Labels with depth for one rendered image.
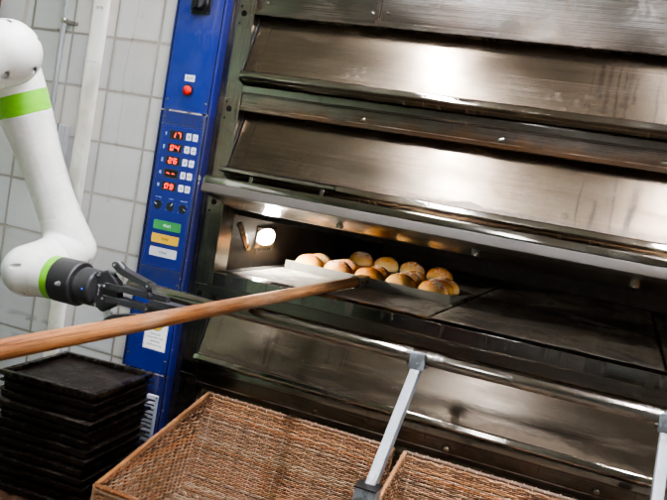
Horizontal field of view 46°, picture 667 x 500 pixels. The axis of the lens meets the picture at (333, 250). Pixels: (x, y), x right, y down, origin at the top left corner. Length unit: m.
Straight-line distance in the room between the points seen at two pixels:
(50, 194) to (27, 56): 0.33
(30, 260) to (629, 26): 1.42
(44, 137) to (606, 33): 1.29
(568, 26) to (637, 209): 0.46
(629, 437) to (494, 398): 0.32
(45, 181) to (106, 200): 0.64
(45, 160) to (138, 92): 0.66
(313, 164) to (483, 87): 0.48
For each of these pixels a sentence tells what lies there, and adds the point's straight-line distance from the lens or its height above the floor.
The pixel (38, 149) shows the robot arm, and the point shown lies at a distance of 1.78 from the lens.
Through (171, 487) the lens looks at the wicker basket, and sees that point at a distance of 2.20.
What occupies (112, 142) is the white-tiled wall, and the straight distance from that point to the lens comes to 2.41.
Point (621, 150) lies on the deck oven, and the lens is 1.94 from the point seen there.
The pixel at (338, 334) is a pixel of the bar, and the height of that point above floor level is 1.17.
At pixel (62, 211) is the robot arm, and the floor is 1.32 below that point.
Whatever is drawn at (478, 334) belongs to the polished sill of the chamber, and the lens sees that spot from 1.98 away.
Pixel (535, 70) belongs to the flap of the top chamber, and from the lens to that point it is 1.99.
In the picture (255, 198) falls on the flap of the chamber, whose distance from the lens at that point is 1.99.
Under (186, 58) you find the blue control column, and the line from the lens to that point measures 2.27.
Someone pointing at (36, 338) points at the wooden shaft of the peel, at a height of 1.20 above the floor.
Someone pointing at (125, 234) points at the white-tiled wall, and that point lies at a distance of 2.37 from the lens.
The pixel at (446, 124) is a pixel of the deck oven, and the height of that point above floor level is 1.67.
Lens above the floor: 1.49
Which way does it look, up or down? 5 degrees down
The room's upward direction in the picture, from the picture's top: 10 degrees clockwise
